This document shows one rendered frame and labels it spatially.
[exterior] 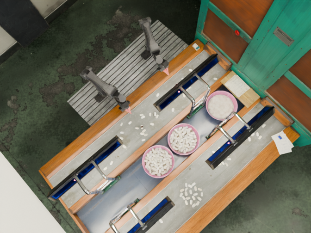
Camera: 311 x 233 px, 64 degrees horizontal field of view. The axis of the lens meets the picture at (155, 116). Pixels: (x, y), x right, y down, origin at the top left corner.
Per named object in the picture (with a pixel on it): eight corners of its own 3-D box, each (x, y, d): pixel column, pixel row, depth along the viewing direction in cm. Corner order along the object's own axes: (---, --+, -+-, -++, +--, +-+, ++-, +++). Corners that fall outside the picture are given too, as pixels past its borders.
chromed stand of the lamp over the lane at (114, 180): (89, 176, 214) (69, 175, 171) (108, 161, 217) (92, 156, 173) (102, 194, 210) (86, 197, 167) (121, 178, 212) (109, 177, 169)
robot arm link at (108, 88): (117, 88, 194) (85, 63, 191) (110, 97, 193) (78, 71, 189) (117, 90, 206) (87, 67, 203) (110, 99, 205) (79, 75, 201)
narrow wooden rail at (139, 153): (72, 207, 210) (67, 209, 200) (227, 73, 233) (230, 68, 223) (76, 213, 209) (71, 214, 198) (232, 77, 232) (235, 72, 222)
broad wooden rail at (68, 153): (49, 169, 227) (38, 168, 209) (195, 48, 250) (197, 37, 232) (56, 180, 224) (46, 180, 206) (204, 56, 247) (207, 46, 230)
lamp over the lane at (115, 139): (48, 192, 177) (43, 193, 170) (116, 135, 185) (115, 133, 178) (55, 201, 175) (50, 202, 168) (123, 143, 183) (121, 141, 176)
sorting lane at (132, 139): (49, 180, 211) (47, 180, 209) (206, 48, 234) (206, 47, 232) (69, 208, 204) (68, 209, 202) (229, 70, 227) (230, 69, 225)
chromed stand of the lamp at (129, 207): (118, 214, 205) (105, 223, 162) (137, 198, 208) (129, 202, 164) (133, 234, 201) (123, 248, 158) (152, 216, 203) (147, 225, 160)
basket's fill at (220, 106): (201, 107, 224) (202, 105, 218) (220, 91, 227) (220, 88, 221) (219, 125, 219) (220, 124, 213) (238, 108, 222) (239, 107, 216)
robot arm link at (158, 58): (165, 61, 200) (162, 47, 194) (155, 65, 199) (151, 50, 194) (163, 58, 210) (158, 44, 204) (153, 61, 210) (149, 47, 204)
